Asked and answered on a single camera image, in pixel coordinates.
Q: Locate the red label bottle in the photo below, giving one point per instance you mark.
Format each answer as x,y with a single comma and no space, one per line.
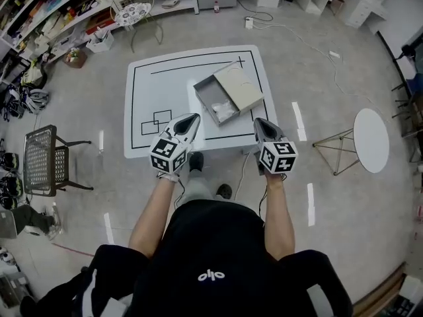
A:
217,8

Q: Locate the grey equipment case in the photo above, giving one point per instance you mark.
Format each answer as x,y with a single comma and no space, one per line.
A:
15,291

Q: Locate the white floor tape strip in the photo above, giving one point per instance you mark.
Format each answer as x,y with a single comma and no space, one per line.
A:
310,203
298,117

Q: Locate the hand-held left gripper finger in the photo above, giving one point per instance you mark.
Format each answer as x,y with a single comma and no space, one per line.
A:
180,119
195,129

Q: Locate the person's right black shoe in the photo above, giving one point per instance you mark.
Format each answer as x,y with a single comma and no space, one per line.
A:
223,191

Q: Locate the brown wooden board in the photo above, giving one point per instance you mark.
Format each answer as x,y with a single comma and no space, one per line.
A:
380,292

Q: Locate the white small appliance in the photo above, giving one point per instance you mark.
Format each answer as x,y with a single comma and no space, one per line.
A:
170,2

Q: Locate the round white side table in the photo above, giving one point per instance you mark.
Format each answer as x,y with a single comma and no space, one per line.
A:
371,140

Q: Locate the person's left black shoe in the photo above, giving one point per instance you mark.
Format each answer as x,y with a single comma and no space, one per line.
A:
196,160

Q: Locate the white power strip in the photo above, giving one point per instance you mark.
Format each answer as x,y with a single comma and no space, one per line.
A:
248,22
334,54

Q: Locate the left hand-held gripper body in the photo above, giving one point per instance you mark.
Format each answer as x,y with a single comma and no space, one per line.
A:
165,150

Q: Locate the blue office chair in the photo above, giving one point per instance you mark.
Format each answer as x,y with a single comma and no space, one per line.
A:
414,84

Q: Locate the person's right forearm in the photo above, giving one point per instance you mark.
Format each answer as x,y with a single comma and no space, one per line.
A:
279,216

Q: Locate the grey box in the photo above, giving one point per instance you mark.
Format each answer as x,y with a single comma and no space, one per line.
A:
238,84

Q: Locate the person's black shoe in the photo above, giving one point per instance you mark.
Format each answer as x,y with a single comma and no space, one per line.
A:
196,160
223,191

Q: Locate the white plastic bag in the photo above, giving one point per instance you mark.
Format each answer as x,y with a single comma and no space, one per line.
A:
223,110

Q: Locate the grey white headset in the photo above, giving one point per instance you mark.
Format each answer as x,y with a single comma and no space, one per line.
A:
37,100

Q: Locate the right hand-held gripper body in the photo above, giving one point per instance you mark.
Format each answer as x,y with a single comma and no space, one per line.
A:
277,157

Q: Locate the person's black shirt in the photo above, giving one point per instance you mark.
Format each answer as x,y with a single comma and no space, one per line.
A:
211,243

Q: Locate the person's left forearm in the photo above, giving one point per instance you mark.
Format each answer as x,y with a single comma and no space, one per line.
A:
152,216

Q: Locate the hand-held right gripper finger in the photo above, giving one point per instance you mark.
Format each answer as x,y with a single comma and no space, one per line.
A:
277,132
258,130

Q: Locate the black green headset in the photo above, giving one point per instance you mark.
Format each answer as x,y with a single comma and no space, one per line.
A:
8,160
11,190

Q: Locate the dark metal mesh chair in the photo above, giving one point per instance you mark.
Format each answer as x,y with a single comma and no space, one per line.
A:
43,160

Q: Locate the brown basket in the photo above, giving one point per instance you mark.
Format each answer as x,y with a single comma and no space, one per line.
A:
75,59

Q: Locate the person's grey trousers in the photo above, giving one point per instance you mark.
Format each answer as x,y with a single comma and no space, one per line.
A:
195,187

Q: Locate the white cardboard box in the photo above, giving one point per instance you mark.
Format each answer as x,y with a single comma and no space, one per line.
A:
100,43

